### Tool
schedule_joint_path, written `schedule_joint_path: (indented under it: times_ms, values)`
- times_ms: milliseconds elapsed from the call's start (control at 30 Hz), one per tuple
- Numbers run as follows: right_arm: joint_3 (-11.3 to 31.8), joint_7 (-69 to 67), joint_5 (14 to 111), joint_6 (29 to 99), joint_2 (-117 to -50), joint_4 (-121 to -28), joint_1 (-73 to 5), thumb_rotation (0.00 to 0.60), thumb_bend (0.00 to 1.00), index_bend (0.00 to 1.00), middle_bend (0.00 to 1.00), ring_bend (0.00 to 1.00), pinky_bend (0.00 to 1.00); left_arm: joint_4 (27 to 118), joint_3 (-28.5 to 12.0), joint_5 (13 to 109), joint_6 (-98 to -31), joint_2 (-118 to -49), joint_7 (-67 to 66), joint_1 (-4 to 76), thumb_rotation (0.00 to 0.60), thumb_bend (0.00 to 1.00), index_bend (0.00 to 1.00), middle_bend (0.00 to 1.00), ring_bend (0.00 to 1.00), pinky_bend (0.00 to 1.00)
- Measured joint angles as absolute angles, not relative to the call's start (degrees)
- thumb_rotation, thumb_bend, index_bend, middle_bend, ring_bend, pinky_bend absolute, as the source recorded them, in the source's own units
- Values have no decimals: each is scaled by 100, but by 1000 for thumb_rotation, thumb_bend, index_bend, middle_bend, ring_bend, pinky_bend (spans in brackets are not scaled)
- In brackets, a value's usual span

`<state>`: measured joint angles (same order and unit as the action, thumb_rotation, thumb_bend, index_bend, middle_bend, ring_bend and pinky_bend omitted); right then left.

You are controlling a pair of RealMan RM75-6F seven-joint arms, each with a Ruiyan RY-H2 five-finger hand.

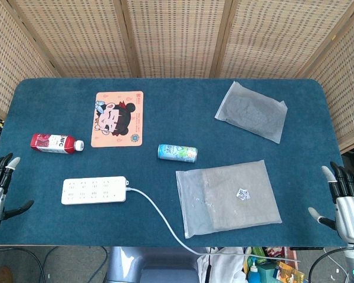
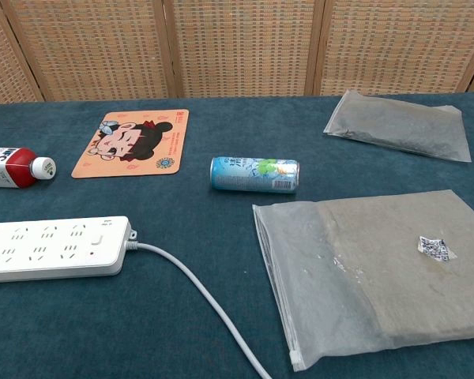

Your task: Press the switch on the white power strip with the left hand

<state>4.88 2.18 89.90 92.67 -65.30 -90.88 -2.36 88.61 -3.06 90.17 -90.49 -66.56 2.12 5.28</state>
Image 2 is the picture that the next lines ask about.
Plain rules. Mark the large frosted zip bag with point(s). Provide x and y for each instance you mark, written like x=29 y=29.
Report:
x=379 y=276

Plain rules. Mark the orange cartoon mouse pad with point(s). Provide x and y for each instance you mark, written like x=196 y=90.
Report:
x=134 y=144

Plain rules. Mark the blue tablecloth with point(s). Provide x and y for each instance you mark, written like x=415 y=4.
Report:
x=142 y=316

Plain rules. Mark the white power strip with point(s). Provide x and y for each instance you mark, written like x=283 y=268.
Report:
x=43 y=248

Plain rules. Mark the light blue drink can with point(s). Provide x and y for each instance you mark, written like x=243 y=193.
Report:
x=253 y=175

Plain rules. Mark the red juice bottle white cap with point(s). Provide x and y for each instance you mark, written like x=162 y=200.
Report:
x=8 y=167

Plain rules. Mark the QR code sticker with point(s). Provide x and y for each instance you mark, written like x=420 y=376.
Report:
x=436 y=248

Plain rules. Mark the small frosted zip bag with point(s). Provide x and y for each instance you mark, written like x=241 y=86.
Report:
x=399 y=126

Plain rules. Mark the woven bamboo folding screen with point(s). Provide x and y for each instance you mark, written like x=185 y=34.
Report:
x=237 y=47

